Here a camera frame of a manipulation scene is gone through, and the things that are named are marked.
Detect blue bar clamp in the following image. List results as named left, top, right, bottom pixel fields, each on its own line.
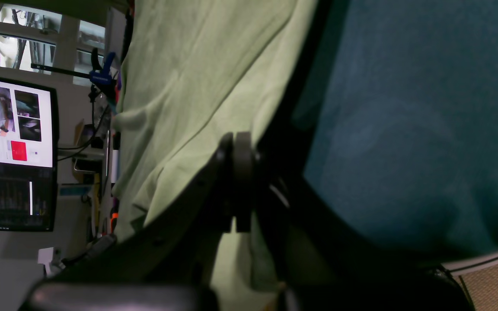
left=30, top=48, right=118, bottom=104

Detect computer monitor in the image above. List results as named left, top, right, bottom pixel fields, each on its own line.
left=0, top=77, right=59, bottom=232

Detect blue table cloth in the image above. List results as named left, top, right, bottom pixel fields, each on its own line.
left=294, top=0, right=498, bottom=260

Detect sage green T-shirt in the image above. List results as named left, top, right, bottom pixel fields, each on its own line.
left=112, top=0, right=319, bottom=298

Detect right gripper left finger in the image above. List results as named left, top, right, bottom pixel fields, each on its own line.
left=54, top=133, right=233, bottom=286

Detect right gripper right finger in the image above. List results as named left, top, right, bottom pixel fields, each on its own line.
left=248, top=133, right=448, bottom=286

